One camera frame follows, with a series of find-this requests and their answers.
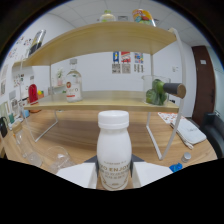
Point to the white fabric pouch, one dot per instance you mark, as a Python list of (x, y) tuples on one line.
[(190, 131)]

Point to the blue wall poster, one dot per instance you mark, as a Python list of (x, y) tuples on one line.
[(116, 57)]

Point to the glass jar wooden lid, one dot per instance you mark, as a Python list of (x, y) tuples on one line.
[(26, 146)]

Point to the red wall poster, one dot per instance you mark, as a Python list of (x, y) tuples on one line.
[(125, 57)]

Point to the orange basket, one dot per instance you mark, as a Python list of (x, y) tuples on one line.
[(40, 95)]

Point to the multicolour wall poster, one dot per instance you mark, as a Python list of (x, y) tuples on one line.
[(139, 58)]

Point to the blue liquid bottle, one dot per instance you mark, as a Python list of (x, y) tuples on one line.
[(176, 166)]

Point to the orange patterned mat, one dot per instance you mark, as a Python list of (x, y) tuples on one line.
[(166, 117)]

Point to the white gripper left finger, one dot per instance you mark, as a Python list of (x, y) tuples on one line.
[(78, 173)]

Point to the clear bottle red label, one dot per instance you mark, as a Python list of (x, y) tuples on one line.
[(73, 88)]

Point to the green-cap clear bottle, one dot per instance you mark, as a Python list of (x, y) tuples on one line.
[(107, 17)]

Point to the brown door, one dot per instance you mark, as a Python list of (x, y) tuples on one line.
[(204, 80)]

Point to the black yellow tall can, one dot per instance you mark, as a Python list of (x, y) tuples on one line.
[(36, 43)]

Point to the small potted flower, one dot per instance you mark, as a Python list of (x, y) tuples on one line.
[(60, 78)]

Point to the red liquid bottle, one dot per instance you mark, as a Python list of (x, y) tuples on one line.
[(33, 93)]

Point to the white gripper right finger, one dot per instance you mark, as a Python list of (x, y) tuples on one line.
[(150, 171)]

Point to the black handbag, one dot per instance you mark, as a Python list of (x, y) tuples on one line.
[(3, 126)]

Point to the white milk bottle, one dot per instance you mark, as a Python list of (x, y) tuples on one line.
[(114, 150)]

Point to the two-tier wooden shelf rack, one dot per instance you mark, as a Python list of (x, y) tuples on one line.
[(100, 40)]

